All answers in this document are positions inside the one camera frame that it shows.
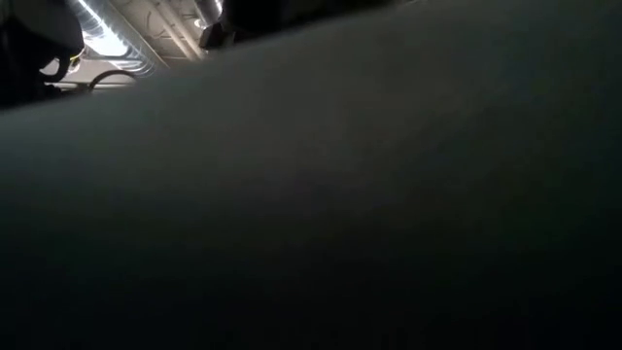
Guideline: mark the grey garment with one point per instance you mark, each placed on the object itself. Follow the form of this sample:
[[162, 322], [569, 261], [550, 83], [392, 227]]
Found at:
[[311, 194]]

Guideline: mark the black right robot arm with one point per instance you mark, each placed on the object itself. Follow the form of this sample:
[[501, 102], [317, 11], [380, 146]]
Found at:
[[291, 12]]

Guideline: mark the wide silver ventilation duct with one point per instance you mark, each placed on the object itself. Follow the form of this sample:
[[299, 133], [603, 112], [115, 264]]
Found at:
[[116, 39]]

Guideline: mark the narrow silver ventilation duct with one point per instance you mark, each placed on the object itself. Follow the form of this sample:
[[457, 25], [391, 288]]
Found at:
[[209, 10]]

